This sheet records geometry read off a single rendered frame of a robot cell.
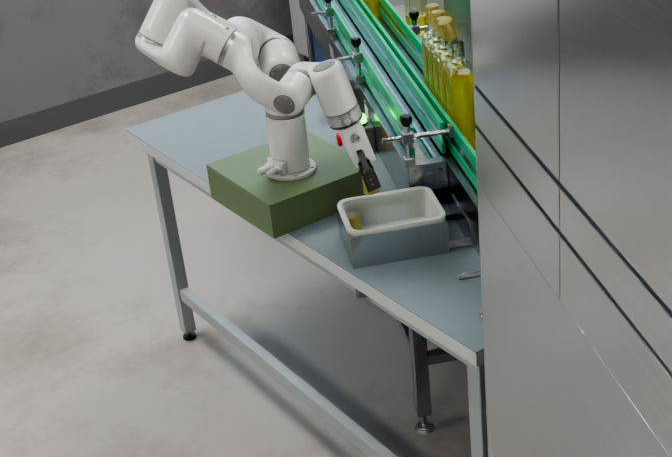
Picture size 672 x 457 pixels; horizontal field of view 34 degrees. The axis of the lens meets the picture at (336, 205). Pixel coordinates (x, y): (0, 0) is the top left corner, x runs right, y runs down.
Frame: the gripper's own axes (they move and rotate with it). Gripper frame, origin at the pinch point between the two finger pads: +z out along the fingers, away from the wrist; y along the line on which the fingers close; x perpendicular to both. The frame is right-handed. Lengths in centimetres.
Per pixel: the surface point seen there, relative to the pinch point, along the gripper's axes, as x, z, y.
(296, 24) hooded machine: -6, 74, 340
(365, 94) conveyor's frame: -10, 8, 62
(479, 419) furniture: -1, 40, -41
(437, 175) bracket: -15.4, 11.8, 10.5
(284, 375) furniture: 41, 64, 34
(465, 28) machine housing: -42, 3, 66
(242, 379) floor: 58, 80, 65
